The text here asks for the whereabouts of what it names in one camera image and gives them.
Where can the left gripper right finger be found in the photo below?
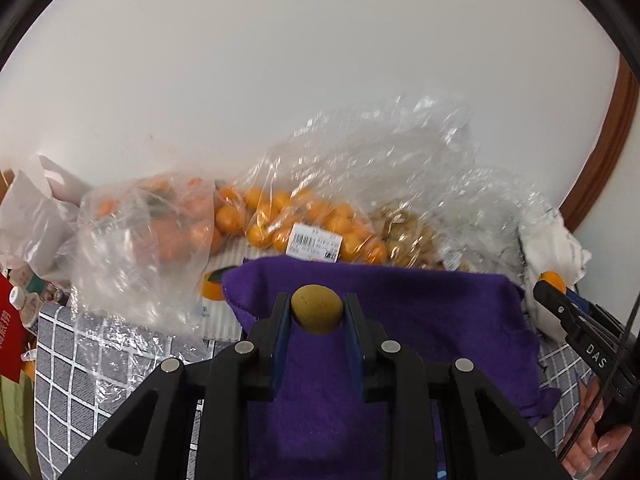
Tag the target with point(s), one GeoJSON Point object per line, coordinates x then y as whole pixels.
{"type": "Point", "coordinates": [356, 340]}

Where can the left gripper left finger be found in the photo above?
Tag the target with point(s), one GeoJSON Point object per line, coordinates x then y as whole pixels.
{"type": "Point", "coordinates": [282, 319]}

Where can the yellow-green small fruit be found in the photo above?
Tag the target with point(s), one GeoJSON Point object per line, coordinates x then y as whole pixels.
{"type": "Point", "coordinates": [317, 309]}

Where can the small orange kumquat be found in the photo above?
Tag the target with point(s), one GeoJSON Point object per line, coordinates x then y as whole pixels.
{"type": "Point", "coordinates": [554, 280]}

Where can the person's right hand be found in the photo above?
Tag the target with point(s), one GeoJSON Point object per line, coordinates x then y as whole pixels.
{"type": "Point", "coordinates": [592, 455]}

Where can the purple towel tray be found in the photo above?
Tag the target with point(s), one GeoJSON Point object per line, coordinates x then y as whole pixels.
{"type": "Point", "coordinates": [452, 382]}

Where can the white crumpled cloth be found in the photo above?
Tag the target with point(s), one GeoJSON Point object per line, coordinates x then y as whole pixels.
{"type": "Point", "coordinates": [547, 245]}

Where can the clear bag of kumquats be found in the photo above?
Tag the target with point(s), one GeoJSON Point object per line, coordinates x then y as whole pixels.
{"type": "Point", "coordinates": [398, 184]}

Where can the clear bag of tangerines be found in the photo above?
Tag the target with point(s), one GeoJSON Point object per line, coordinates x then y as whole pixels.
{"type": "Point", "coordinates": [141, 250]}

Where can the grey checked tablecloth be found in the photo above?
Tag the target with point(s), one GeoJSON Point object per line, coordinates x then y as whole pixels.
{"type": "Point", "coordinates": [87, 366]}

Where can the small white bottle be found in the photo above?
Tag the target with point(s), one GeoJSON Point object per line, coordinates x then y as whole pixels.
{"type": "Point", "coordinates": [28, 305]}

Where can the red paper bag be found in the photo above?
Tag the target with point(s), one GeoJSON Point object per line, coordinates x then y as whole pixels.
{"type": "Point", "coordinates": [12, 336]}

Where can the white plastic bag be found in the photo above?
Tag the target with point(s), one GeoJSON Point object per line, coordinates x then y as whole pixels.
{"type": "Point", "coordinates": [39, 212]}

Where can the brown wooden door frame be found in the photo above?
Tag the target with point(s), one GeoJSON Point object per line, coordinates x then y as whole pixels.
{"type": "Point", "coordinates": [605, 154]}

